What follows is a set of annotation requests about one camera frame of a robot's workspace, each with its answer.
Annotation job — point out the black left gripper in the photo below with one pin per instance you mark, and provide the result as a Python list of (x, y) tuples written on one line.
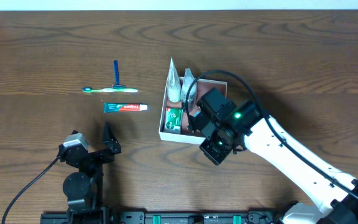
[(95, 155)]

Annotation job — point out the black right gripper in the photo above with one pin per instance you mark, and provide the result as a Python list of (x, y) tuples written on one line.
[(199, 119)]

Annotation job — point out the green red toothpaste tube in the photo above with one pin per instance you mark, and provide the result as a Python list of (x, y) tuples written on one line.
[(124, 107)]

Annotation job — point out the green white toothbrush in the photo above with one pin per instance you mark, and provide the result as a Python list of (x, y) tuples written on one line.
[(109, 90)]

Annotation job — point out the green white soap packet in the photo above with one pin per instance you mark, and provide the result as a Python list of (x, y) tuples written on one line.
[(172, 123)]

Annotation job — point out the blue disposable razor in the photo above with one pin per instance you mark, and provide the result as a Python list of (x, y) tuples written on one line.
[(117, 84)]

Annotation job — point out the clear spray bottle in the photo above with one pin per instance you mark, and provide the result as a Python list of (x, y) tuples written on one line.
[(188, 94)]

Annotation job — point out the white conditioner tube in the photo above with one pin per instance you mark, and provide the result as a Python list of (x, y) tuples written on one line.
[(173, 84)]

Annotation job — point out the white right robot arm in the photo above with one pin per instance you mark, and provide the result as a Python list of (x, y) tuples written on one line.
[(333, 192)]

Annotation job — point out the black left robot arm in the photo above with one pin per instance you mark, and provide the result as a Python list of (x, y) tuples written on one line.
[(84, 188)]

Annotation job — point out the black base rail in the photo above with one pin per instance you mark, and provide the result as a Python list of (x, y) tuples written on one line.
[(137, 217)]

